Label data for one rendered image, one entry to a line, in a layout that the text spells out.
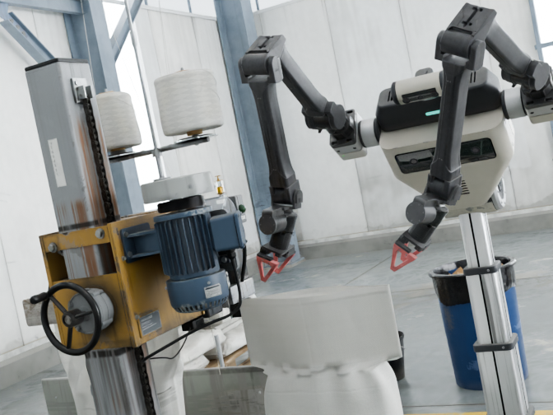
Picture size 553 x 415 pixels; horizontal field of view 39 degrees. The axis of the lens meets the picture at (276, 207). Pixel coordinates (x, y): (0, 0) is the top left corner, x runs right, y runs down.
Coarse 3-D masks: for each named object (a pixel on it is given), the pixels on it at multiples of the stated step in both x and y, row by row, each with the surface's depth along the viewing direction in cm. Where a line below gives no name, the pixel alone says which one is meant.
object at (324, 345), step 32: (320, 288) 224; (352, 288) 216; (384, 288) 207; (256, 320) 227; (288, 320) 217; (320, 320) 212; (352, 320) 210; (384, 320) 209; (256, 352) 229; (288, 352) 219; (320, 352) 213; (352, 352) 211; (384, 352) 210; (288, 384) 217; (320, 384) 212; (352, 384) 208; (384, 384) 207
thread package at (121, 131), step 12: (96, 96) 211; (108, 96) 211; (120, 96) 213; (108, 108) 211; (120, 108) 212; (132, 108) 217; (108, 120) 211; (120, 120) 212; (132, 120) 215; (108, 132) 211; (120, 132) 211; (132, 132) 214; (108, 144) 211; (120, 144) 211; (132, 144) 214
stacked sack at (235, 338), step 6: (240, 324) 583; (234, 330) 569; (240, 330) 567; (228, 336) 552; (234, 336) 553; (240, 336) 557; (228, 342) 543; (234, 342) 547; (240, 342) 555; (222, 348) 541; (228, 348) 540; (234, 348) 546; (204, 354) 545; (210, 354) 543; (222, 354) 538; (228, 354) 541
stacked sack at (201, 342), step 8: (192, 336) 518; (200, 336) 516; (208, 336) 520; (224, 336) 535; (184, 344) 504; (192, 344) 501; (200, 344) 506; (208, 344) 514; (184, 352) 489; (192, 352) 495; (200, 352) 505; (184, 360) 486; (192, 360) 496
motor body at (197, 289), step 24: (168, 216) 187; (192, 216) 188; (168, 240) 188; (192, 240) 187; (168, 264) 189; (192, 264) 188; (216, 264) 192; (168, 288) 191; (192, 288) 187; (216, 288) 189; (192, 312) 189
